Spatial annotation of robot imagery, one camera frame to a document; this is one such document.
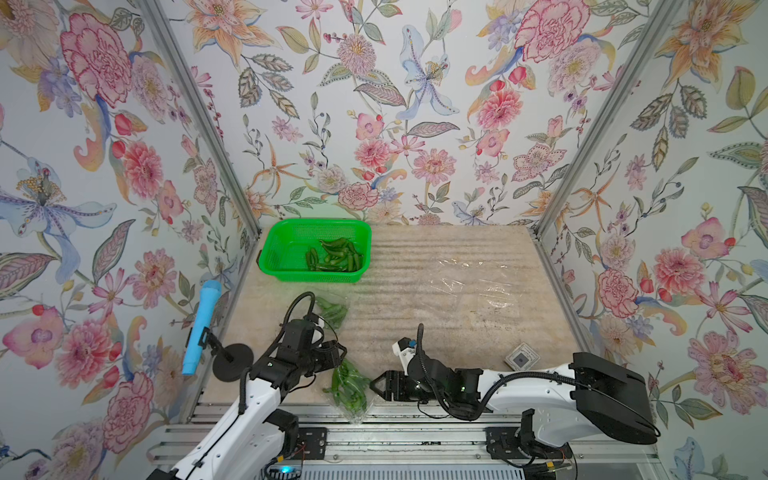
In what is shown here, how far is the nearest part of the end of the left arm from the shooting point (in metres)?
0.61

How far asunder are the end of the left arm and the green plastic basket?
338 mm

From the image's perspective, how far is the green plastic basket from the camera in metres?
1.06
